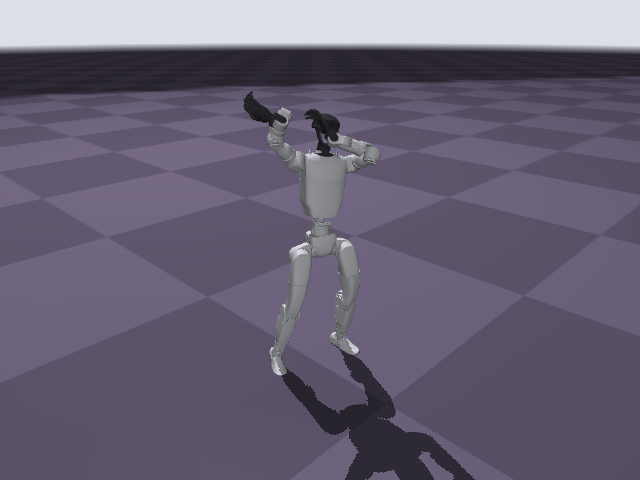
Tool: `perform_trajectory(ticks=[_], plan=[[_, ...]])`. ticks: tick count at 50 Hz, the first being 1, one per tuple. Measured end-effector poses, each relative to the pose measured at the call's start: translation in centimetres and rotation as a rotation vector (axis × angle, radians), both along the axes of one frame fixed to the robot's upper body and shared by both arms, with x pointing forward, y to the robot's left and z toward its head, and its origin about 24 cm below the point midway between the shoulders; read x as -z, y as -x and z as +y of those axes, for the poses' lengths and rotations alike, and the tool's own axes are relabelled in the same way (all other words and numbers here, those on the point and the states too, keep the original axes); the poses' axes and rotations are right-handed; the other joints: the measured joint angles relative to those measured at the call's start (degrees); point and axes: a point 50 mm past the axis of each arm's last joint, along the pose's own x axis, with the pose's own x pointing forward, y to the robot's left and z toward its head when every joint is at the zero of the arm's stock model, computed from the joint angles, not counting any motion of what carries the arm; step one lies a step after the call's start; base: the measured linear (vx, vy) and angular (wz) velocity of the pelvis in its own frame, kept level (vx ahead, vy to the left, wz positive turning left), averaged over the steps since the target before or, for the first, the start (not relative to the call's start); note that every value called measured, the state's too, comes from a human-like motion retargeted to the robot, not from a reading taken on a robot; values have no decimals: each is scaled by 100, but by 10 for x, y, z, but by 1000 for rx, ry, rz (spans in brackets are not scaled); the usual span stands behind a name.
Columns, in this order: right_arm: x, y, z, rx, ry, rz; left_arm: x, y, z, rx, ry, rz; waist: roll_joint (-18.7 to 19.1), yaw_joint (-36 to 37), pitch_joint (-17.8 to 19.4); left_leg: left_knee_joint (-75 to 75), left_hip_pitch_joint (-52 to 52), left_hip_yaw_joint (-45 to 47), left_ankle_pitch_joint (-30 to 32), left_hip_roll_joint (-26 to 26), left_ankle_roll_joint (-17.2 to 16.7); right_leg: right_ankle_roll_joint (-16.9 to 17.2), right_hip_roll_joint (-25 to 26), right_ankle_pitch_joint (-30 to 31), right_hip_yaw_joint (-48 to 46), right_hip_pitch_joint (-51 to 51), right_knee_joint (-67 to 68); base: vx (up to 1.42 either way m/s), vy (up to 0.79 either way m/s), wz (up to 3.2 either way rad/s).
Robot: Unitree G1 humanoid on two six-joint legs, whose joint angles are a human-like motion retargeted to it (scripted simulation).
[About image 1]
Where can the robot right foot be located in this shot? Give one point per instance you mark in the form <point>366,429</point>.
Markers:
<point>277,363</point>

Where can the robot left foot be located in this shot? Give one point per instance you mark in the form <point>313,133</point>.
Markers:
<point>344,344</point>

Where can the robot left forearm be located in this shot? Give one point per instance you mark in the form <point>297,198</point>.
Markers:
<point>349,144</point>

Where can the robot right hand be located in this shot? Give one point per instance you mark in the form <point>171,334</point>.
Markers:
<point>259,112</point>

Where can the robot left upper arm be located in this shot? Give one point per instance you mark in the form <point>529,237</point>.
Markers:
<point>370,157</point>

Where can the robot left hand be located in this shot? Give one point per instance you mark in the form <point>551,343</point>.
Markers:
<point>322,124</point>

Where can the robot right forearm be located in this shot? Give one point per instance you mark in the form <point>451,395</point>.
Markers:
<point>279,129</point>

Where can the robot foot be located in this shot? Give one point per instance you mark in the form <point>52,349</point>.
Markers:
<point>277,363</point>
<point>344,344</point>

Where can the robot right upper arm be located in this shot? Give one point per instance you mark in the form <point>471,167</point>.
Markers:
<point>294,160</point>

